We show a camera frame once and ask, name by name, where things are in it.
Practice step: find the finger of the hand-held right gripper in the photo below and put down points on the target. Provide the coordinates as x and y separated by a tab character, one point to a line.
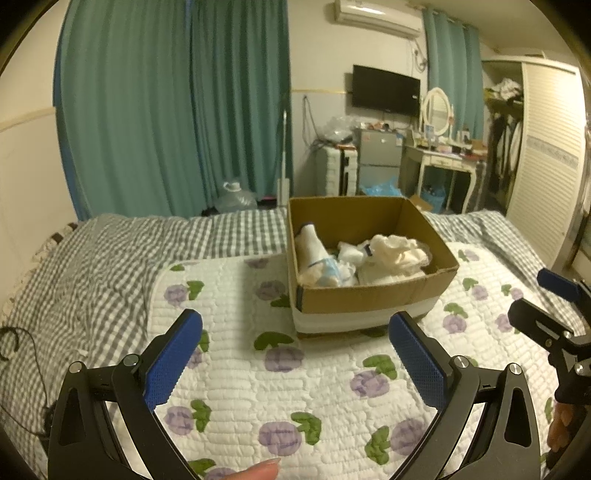
540	323
558	281

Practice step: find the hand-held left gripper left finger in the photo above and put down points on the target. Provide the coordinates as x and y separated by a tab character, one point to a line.
173	360

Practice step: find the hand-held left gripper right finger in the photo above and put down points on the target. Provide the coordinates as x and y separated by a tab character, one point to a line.
418	360

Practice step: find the person's right hand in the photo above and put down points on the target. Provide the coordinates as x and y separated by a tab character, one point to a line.
561	429

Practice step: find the person's left hand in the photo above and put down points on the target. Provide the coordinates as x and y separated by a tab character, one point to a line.
258	471

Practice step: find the white floral quilt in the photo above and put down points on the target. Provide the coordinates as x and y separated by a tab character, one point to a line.
323	383

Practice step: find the white crumpled cloth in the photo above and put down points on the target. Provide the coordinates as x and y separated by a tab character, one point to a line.
397	254

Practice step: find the grey checked bedsheet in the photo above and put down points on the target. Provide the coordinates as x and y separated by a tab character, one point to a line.
92	277

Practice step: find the blue face mask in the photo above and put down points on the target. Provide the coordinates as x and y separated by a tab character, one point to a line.
334	272

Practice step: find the white tissue wad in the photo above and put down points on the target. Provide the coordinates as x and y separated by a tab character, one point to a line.
351	251

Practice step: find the white louvred wardrobe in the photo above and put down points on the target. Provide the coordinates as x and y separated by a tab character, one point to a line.
549	152

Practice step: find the blue plastic basket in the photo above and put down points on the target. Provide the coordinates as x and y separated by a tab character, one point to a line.
436	201

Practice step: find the small flat cardboard box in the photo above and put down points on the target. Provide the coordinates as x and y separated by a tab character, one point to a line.
420	203

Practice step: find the hanging clothes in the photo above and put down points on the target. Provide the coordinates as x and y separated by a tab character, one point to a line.
505	129

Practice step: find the white vanity desk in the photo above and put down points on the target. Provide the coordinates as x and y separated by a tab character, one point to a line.
438	161

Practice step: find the clear water jug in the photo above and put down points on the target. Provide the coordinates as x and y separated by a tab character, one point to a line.
235	198

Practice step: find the blue plastic bag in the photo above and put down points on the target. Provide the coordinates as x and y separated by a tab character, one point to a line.
381	188

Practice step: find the oval vanity mirror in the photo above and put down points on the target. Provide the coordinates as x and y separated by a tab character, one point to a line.
437	110

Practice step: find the grey small fridge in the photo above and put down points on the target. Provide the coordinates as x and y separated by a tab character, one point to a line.
376	152

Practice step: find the white pole stand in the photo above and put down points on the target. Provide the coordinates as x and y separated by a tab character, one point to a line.
285	157

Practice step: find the clear plastic bag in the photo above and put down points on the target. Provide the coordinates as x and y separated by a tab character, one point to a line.
339	129

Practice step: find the narrow green curtain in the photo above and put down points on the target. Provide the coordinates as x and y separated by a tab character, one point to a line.
452	55

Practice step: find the wide green curtain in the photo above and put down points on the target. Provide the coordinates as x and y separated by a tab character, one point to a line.
161	92

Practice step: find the white air conditioner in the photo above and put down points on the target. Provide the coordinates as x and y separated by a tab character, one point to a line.
378	18

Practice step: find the black wall television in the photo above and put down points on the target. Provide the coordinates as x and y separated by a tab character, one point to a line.
385	90

